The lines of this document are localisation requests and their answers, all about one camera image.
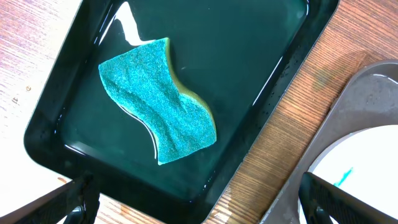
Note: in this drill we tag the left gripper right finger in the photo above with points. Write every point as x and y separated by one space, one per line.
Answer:
322 203

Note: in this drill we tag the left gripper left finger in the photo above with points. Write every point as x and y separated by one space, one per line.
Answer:
75 202

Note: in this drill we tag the teal scrub sponge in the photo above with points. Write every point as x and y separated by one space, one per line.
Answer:
143 82

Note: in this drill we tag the large dark serving tray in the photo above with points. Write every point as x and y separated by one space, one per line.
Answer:
368 100

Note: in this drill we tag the black water tray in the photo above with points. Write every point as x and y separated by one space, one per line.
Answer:
238 56

